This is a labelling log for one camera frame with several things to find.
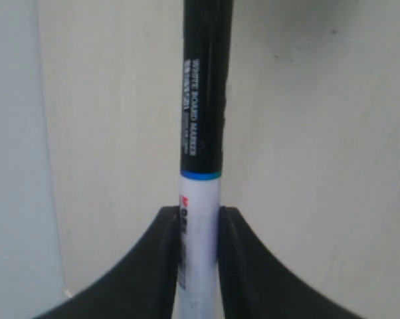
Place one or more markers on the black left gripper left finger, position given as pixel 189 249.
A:
pixel 141 285

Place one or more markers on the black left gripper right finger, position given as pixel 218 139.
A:
pixel 255 284

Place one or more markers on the black and white whiteboard marker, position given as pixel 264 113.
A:
pixel 206 53

